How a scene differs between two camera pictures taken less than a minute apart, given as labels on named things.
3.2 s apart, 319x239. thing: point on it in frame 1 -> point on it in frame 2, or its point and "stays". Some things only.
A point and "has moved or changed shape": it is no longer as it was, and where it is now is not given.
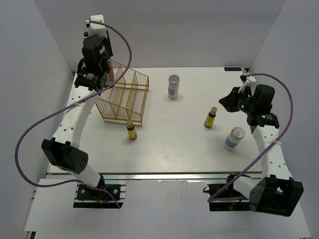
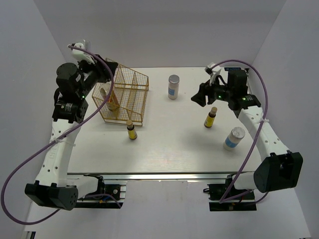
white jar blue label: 232,140 stays
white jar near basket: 173,86 stays
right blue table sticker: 233,69 stays
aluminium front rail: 147,177 stays
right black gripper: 229,101 -> 205,89
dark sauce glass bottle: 111,73 has moved or changed shape
